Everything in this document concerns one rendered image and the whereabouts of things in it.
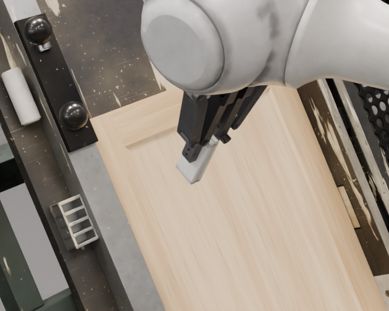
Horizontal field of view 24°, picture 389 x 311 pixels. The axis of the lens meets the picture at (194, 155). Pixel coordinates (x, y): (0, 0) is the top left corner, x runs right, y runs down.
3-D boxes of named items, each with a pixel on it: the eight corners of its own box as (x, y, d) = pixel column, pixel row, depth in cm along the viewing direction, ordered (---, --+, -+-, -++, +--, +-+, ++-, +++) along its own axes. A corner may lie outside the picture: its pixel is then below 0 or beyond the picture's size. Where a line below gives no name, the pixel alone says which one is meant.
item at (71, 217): (67, 252, 129) (76, 248, 126) (48, 207, 129) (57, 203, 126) (89, 241, 131) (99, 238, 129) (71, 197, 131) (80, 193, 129)
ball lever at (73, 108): (66, 137, 129) (65, 133, 116) (57, 113, 129) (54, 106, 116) (91, 128, 130) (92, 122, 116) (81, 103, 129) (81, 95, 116)
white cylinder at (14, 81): (-3, 76, 128) (18, 128, 129) (5, 70, 126) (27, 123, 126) (15, 71, 130) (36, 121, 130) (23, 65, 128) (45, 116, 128)
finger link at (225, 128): (231, 47, 90) (241, 44, 91) (199, 120, 98) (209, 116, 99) (255, 73, 89) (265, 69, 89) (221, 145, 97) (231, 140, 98)
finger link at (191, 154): (210, 130, 95) (189, 139, 93) (196, 160, 99) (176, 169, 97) (202, 120, 96) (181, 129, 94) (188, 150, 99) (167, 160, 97)
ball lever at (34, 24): (34, 60, 129) (29, 47, 116) (24, 36, 129) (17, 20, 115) (59, 50, 129) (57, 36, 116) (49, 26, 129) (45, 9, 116)
